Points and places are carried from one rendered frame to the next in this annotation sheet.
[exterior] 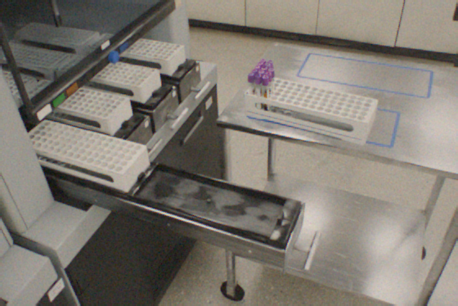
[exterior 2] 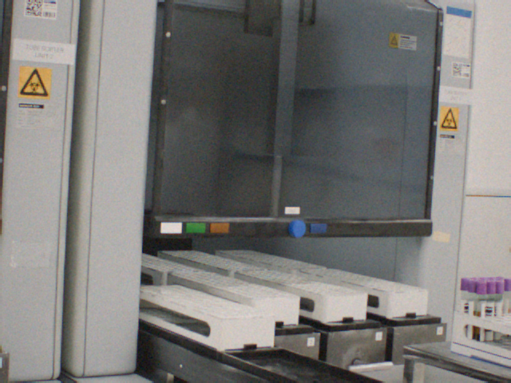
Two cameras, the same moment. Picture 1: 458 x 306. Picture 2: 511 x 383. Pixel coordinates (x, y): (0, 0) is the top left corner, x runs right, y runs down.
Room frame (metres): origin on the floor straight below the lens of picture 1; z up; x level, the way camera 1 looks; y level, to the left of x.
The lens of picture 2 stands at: (-0.63, -0.54, 1.13)
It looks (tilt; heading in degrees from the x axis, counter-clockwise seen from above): 3 degrees down; 27
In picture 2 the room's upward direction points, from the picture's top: 4 degrees clockwise
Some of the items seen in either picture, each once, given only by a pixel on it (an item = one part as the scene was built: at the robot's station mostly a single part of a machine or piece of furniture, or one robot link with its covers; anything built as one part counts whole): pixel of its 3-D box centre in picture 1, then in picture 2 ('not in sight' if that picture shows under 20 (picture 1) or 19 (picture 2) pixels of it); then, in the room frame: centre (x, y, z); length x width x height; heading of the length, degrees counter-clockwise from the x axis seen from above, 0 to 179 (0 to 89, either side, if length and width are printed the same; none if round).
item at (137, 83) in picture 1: (108, 78); (297, 298); (1.13, 0.25, 0.83); 0.30 x 0.10 x 0.06; 61
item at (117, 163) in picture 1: (83, 155); (197, 318); (0.80, 0.27, 0.83); 0.30 x 0.10 x 0.06; 61
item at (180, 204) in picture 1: (154, 191); (258, 377); (0.71, 0.11, 0.78); 0.73 x 0.14 x 0.09; 61
